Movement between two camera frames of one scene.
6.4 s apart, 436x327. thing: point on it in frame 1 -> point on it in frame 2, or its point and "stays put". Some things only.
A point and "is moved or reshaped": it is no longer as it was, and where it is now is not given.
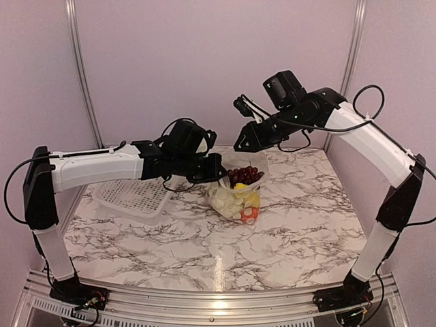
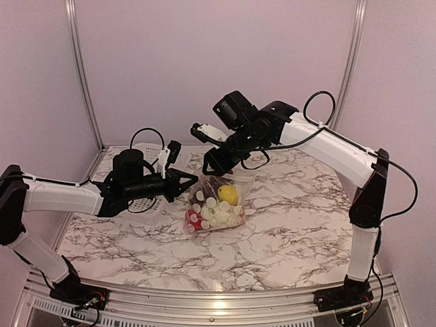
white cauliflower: x=227 y=202 -> x=221 y=214
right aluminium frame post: x=356 y=41 stays put
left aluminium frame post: x=74 y=43 stays put
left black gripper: x=214 y=172 -> x=174 y=188
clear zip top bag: x=237 y=195 is moved or reshaped
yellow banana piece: x=255 y=199 -> x=227 y=193
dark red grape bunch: x=246 y=175 -> x=208 y=188
